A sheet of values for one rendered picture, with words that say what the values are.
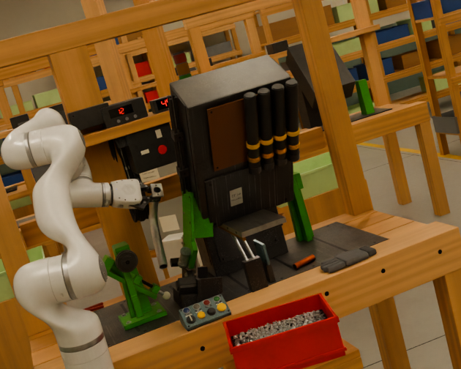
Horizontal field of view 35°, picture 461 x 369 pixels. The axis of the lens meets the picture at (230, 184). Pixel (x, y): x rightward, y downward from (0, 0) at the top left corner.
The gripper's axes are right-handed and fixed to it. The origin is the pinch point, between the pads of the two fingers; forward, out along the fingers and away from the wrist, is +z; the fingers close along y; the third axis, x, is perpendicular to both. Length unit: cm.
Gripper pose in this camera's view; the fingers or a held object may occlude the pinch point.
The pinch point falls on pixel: (154, 194)
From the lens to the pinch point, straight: 253.1
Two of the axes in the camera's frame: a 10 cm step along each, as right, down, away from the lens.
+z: 9.4, -0.1, 3.4
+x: -2.6, 6.2, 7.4
